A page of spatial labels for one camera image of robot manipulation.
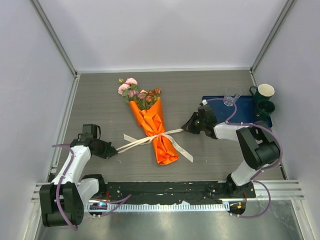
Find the cream printed ribbon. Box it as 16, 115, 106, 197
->
116, 128, 194, 163

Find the orange wrapping paper sheet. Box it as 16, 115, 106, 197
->
128, 97, 179, 166

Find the orange fake flower stem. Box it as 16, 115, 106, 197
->
145, 87, 162, 105

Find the pink fake flower stem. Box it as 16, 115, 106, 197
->
117, 77, 139, 103
127, 90, 148, 110

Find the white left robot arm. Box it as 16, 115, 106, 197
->
39, 124, 118, 230

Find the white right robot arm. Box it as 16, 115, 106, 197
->
181, 104, 283, 198

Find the clear plastic cup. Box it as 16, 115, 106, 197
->
223, 87, 242, 107

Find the blue plastic tray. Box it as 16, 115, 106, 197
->
202, 95, 273, 128

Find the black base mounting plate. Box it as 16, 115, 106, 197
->
105, 181, 256, 205

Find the dark green mug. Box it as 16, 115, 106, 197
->
253, 99, 276, 121

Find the green mug white interior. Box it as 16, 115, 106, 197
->
249, 83, 275, 104

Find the aluminium front rail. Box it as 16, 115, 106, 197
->
31, 179, 305, 213

